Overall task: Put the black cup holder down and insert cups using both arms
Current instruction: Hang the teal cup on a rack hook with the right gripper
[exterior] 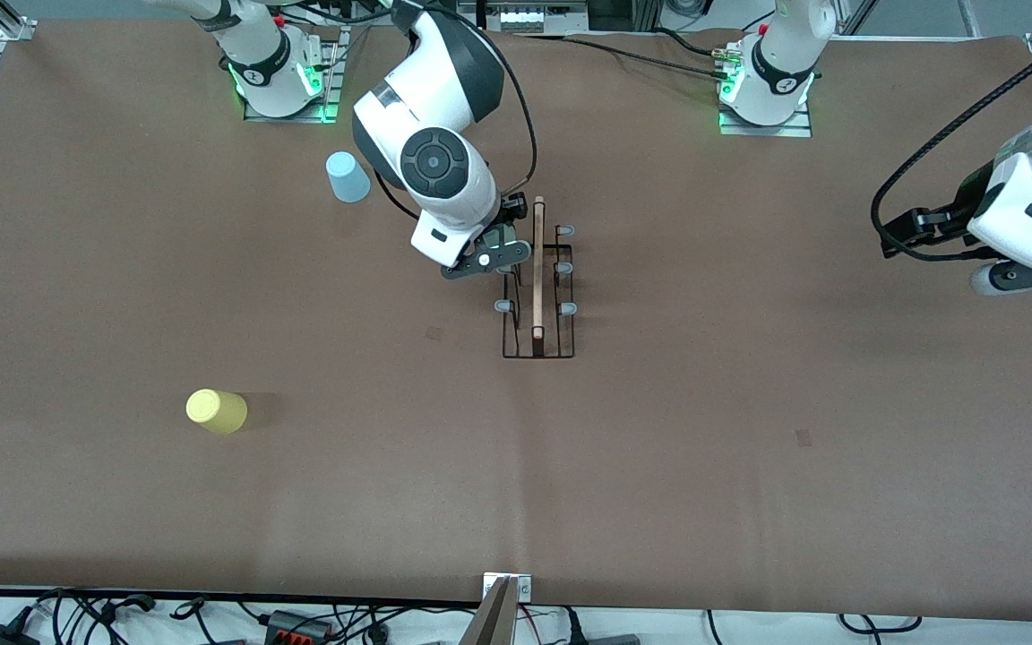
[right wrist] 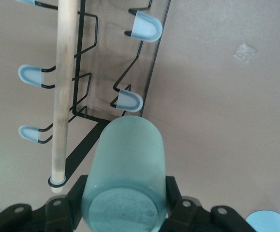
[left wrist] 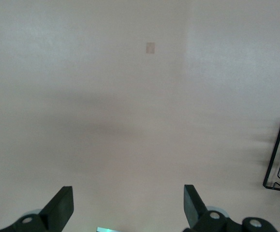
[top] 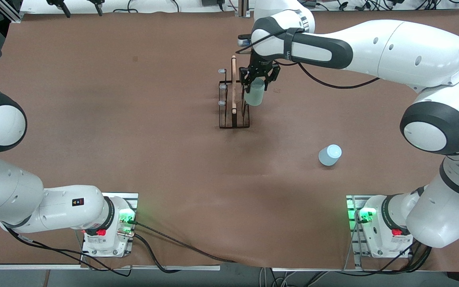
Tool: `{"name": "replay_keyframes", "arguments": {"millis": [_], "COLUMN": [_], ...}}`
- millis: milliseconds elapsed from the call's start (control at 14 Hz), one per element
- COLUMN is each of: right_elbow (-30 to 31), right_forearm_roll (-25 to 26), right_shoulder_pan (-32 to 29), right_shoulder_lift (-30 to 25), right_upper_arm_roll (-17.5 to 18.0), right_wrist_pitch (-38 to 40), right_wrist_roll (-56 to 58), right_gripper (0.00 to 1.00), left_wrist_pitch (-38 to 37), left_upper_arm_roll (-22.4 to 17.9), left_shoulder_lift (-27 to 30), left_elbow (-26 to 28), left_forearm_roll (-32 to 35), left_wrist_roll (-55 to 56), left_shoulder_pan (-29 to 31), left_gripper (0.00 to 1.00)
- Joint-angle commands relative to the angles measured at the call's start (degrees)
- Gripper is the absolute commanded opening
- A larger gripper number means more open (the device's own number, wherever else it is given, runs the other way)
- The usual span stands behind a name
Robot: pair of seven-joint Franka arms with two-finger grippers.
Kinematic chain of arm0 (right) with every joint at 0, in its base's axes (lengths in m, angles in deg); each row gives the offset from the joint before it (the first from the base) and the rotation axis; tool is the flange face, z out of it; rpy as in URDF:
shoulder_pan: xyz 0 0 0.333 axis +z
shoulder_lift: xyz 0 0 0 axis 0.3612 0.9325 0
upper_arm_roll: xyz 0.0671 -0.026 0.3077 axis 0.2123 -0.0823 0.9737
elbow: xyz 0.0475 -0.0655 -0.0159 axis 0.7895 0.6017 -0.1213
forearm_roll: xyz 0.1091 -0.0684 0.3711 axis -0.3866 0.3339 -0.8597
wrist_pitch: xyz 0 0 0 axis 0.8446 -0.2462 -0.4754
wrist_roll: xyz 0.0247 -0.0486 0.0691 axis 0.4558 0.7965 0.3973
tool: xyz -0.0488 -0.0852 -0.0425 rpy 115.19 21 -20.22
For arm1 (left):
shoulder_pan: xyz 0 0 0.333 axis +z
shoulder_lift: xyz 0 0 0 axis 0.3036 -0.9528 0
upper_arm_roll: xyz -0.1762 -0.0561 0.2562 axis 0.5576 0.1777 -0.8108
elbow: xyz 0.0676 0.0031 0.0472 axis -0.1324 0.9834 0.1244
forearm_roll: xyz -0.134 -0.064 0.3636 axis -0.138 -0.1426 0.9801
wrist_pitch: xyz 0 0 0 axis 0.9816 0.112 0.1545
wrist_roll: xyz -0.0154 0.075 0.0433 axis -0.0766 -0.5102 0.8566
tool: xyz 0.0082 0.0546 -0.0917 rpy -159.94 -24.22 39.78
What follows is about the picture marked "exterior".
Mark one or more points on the black power adapter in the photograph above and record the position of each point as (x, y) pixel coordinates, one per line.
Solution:
(1, 636)

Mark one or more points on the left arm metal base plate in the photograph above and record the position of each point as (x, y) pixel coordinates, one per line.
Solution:
(767, 132)

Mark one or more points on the yellow plastic cup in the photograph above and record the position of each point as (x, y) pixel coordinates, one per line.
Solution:
(216, 410)

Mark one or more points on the light blue plastic cup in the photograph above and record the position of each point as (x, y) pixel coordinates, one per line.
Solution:
(348, 179)

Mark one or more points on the white power strip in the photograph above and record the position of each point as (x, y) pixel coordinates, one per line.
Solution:
(323, 13)

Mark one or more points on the small metal camera bracket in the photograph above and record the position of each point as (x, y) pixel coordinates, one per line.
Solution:
(525, 587)

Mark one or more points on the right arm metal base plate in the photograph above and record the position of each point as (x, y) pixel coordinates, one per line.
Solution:
(330, 72)

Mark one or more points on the black power plug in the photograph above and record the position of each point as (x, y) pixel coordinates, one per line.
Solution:
(574, 627)

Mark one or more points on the aluminium corner bracket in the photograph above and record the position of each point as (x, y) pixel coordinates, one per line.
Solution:
(14, 30)

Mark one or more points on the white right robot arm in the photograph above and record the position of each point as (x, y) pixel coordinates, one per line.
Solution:
(434, 161)

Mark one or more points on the brown camera mount bar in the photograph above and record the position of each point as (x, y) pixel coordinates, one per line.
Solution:
(494, 623)

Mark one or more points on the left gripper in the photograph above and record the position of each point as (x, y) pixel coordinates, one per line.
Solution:
(952, 218)

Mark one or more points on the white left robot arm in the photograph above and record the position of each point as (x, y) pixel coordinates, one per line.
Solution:
(785, 54)

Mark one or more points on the grey electrical unit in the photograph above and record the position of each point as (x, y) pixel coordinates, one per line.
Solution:
(525, 18)

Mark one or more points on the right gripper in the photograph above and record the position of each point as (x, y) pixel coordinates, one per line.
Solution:
(511, 214)

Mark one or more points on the black orange connector block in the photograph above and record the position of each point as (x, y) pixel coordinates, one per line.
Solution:
(296, 625)

